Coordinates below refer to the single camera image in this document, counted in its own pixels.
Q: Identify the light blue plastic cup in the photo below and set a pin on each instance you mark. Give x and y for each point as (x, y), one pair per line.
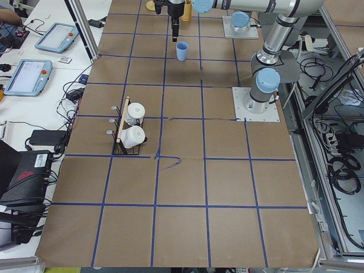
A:
(182, 49)

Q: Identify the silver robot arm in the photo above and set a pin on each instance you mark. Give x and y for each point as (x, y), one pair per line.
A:
(267, 80)
(238, 18)

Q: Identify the bamboo chopstick holder cup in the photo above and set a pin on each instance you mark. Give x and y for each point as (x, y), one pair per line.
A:
(187, 14)

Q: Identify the white mug inner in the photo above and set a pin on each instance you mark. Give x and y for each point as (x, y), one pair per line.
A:
(135, 114)

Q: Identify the white mug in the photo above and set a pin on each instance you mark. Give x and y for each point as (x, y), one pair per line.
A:
(133, 136)
(135, 114)

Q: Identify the wooden rack dowel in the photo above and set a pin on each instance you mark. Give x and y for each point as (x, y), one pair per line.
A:
(122, 120)

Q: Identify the white mug outer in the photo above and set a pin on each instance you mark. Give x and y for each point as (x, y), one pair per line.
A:
(133, 136)

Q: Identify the upper teach pendant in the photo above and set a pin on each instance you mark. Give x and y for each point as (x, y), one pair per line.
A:
(58, 38)

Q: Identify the teach pendant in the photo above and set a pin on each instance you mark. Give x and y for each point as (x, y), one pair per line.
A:
(58, 38)
(29, 78)

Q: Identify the grey office chair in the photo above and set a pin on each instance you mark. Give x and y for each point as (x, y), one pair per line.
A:
(287, 66)

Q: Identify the lower teach pendant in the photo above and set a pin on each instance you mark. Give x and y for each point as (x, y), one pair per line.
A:
(29, 78)

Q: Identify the black power brick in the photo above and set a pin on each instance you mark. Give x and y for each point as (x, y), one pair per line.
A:
(47, 137)

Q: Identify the black laptop computer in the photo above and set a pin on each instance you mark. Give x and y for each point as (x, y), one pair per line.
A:
(23, 176)

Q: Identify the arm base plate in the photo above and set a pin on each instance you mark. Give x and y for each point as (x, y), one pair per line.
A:
(247, 32)
(246, 109)

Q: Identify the aluminium frame post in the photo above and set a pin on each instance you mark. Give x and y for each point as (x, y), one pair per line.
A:
(79, 18)

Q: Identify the black wire cup rack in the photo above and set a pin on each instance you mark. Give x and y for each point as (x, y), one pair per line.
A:
(119, 149)

